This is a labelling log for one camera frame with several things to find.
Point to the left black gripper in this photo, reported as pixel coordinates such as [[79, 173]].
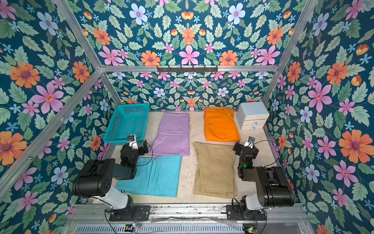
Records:
[[141, 147]]

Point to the small white drawer cabinet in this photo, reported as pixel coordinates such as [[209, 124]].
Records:
[[252, 115]]

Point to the black hook rail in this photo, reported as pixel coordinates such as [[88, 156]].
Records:
[[183, 69]]

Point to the orange pants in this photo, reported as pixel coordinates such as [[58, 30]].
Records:
[[219, 125]]

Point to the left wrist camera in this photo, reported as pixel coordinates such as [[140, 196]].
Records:
[[132, 142]]

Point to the teal plastic basket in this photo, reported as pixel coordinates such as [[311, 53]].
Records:
[[130, 119]]

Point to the aluminium front rail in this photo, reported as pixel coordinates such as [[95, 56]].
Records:
[[209, 218]]

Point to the teal folded cloth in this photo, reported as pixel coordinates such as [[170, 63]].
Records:
[[156, 177]]

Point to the khaki long pants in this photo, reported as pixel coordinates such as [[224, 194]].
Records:
[[215, 176]]

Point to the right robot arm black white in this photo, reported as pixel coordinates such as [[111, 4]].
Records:
[[272, 187]]

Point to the purple folded cloth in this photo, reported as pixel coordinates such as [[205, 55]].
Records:
[[173, 136]]

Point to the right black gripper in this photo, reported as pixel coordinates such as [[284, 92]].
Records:
[[239, 147]]

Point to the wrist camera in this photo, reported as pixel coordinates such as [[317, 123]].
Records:
[[250, 142], [132, 142]]

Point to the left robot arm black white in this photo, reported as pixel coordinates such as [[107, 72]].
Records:
[[95, 182]]

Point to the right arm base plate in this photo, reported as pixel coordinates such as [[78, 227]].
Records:
[[245, 212]]

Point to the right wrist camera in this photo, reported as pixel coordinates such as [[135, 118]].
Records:
[[250, 142]]

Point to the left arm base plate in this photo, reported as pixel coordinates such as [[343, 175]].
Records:
[[134, 213]]

